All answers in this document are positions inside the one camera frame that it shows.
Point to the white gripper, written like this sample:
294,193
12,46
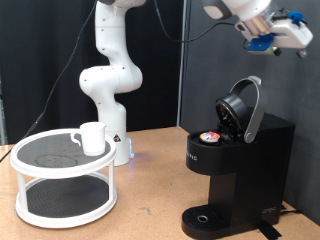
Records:
293,33

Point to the white orange-rimmed coffee pod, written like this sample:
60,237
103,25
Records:
210,136

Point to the black Keurig coffee machine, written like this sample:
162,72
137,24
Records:
246,166

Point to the white ceramic mug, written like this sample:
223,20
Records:
93,138

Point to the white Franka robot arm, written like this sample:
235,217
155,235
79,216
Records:
110,80

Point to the black tape strip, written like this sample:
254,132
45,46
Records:
269,230

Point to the white two-tier turntable stand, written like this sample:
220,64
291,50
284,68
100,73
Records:
63,166

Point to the black curtain backdrop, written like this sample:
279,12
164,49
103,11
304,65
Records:
26,50

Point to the blue mounted wrist camera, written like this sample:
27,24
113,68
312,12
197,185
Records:
263,45

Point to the grey metal frame pole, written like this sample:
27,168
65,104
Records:
183,83

